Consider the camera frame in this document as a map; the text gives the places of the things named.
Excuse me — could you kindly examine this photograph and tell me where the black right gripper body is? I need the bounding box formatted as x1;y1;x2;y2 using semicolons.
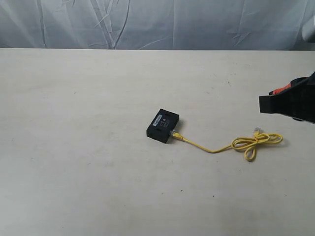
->
258;74;315;123

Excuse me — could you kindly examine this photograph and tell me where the yellow ethernet cable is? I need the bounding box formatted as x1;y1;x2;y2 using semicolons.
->
171;126;284;162

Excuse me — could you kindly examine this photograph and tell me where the small black electronic box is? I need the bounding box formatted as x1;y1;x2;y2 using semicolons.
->
146;109;179;144

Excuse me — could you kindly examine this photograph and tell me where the grey backdrop cloth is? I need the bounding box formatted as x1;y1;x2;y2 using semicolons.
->
0;0;315;50

